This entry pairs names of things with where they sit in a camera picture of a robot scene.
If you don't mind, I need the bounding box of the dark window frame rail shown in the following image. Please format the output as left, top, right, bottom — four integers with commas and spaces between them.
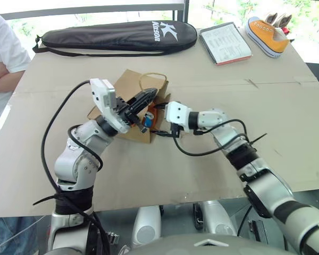
0, 0, 191, 23

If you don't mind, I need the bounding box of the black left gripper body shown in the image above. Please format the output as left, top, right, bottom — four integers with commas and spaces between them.
113, 97, 139, 125

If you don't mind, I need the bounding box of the person in white t-shirt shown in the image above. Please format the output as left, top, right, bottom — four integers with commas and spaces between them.
0, 7, 47, 255

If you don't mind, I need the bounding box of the black racket bag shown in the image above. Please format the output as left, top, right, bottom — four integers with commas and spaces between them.
32, 20, 198, 57

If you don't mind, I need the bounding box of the brown cardboard table cover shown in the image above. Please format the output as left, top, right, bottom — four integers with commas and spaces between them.
0, 28, 319, 218

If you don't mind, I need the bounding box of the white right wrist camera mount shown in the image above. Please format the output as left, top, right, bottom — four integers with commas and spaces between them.
164, 101, 192, 132

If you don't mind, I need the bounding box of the white rounded robot leg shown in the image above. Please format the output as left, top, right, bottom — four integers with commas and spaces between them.
193, 200, 239, 237
131, 205, 163, 249

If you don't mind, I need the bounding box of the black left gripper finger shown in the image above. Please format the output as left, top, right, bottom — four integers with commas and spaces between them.
127, 113, 148, 134
127, 87, 158, 114

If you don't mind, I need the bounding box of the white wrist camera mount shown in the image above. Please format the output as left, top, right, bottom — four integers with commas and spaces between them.
89, 78, 130, 134
164, 101, 192, 132

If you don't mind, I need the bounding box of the grey robot torso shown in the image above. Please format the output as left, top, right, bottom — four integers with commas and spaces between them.
123, 233, 289, 255

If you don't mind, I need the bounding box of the brown paper bag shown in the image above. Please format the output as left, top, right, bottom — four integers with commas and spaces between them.
87, 69, 172, 145

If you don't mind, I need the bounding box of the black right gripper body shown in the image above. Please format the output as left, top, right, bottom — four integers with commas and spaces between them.
171, 122, 182, 138

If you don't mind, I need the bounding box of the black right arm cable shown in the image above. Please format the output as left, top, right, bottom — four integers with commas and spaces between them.
172, 118, 268, 156

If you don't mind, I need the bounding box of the orange and blue plush toy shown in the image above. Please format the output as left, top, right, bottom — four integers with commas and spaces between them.
142, 105, 163, 130

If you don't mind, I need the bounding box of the orange canvas sneaker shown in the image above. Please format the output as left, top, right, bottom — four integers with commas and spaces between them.
245, 16, 291, 59

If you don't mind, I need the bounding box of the white printed notebook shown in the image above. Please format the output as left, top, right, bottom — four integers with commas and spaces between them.
198, 22, 254, 67

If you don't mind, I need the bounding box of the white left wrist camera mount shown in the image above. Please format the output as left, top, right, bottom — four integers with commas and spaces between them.
89, 78, 130, 134

